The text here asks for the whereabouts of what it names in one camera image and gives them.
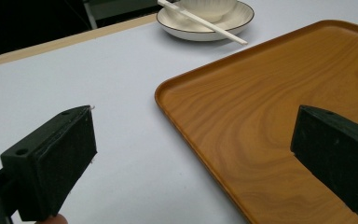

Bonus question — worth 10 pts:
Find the white chopstick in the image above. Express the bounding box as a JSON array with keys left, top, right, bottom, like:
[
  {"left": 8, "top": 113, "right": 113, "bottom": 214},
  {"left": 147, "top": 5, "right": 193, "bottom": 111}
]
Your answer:
[
  {"left": 158, "top": 0, "right": 187, "bottom": 14},
  {"left": 157, "top": 0, "right": 249, "bottom": 47}
]

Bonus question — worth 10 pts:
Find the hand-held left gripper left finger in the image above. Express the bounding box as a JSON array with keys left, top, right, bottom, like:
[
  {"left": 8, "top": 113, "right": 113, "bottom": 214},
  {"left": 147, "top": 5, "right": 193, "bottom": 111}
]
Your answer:
[{"left": 0, "top": 105, "right": 98, "bottom": 222}]

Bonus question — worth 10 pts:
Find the white ribbed bowl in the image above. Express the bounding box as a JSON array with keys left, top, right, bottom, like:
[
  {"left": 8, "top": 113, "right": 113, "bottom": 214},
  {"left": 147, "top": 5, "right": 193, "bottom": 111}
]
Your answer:
[{"left": 176, "top": 0, "right": 239, "bottom": 24}]

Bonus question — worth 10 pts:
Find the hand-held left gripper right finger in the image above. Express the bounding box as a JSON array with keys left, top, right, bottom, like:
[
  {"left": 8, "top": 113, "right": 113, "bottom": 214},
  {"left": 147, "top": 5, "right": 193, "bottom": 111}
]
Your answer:
[{"left": 290, "top": 105, "right": 358, "bottom": 221}]

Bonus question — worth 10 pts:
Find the white plate with dark rim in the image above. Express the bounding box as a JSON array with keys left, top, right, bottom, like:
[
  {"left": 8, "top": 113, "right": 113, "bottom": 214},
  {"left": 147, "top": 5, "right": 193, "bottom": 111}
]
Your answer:
[{"left": 156, "top": 0, "right": 255, "bottom": 43}]

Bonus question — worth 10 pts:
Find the wood-grain brown tray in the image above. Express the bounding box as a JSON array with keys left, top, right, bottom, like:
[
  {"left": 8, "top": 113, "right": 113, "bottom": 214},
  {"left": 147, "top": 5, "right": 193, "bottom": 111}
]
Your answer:
[{"left": 154, "top": 19, "right": 358, "bottom": 224}]

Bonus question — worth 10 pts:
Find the grey metal stand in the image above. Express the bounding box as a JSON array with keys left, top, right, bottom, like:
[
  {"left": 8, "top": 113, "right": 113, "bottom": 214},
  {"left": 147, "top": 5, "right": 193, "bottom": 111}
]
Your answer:
[{"left": 83, "top": 0, "right": 99, "bottom": 30}]

